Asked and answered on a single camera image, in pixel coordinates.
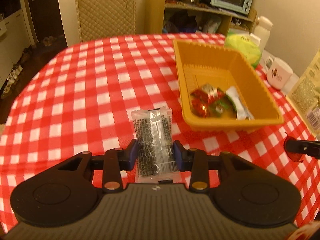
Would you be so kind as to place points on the brown sandals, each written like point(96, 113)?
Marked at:
point(47, 41)

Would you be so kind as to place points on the dark door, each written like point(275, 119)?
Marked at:
point(42, 12)

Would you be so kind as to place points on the yellow plastic tray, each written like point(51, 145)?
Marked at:
point(207, 62)

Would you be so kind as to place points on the red white checked tablecloth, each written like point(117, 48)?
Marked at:
point(87, 92)

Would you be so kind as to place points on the small green candy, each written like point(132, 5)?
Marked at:
point(220, 106)

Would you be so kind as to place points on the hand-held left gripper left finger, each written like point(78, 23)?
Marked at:
point(131, 155)

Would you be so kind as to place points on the light slippers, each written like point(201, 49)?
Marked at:
point(11, 78)

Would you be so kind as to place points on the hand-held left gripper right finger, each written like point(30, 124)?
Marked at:
point(178, 155)

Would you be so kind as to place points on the small red candy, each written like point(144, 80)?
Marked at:
point(296, 157)

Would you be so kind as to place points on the white printed mug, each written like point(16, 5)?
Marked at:
point(277, 75)

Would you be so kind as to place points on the green tissue pack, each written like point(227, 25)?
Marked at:
point(242, 46)

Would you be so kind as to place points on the clear packet with black contents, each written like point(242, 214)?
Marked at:
point(152, 135)

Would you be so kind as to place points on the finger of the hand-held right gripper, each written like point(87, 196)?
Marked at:
point(307, 148)

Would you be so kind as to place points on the sunflower seed bag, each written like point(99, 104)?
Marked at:
point(305, 92)

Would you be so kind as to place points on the white and black cabinet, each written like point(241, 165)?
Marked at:
point(10, 42)

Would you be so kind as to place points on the white thermos bottle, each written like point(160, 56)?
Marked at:
point(262, 32)

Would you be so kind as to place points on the long green snack packet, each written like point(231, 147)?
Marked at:
point(238, 105)

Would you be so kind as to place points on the quilted beige chair back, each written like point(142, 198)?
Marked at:
point(105, 10)

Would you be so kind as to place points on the wooden shelf unit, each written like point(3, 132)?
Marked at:
point(155, 10)

